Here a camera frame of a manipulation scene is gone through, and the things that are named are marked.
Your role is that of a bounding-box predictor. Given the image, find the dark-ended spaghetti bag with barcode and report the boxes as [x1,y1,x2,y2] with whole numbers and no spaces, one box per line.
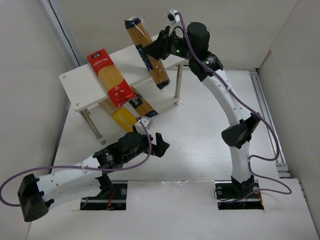
[124,17,170,90]

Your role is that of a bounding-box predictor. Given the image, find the yellow-ended spaghetti bag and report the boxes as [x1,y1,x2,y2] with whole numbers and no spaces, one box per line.
[98,98,137,132]

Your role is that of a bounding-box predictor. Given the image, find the blue-label spaghetti bag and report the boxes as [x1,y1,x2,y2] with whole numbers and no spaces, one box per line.
[129,86,158,118]

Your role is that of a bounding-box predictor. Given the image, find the red spaghetti bag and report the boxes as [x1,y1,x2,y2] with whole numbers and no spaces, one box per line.
[86,48,136,109]

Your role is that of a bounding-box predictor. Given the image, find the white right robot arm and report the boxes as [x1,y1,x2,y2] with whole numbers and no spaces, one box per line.
[161,22,260,199]

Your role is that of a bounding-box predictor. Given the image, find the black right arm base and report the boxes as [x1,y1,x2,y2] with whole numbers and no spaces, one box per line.
[213,181,264,211]

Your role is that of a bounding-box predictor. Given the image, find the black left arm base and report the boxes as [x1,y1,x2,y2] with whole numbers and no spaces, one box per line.
[80,181,128,211]

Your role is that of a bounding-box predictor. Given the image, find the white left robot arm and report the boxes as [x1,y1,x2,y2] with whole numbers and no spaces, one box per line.
[17,48,170,222]

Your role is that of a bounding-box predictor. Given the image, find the white two-tier shelf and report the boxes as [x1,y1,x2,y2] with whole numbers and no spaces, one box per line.
[59,45,184,144]

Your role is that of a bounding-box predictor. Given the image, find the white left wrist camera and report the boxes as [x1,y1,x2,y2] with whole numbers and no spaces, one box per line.
[134,116,153,133]

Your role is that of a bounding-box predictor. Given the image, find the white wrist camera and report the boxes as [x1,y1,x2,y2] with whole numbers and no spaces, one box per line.
[166,8,181,26]
[134,116,153,133]

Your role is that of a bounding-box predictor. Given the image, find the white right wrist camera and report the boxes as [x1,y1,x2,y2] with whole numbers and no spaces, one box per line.
[166,8,181,26]

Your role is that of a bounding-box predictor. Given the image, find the aluminium frame rail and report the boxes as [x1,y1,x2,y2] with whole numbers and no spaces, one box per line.
[249,69,292,179]

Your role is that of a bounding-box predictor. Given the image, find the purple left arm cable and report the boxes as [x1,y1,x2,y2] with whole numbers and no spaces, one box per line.
[0,119,154,207]

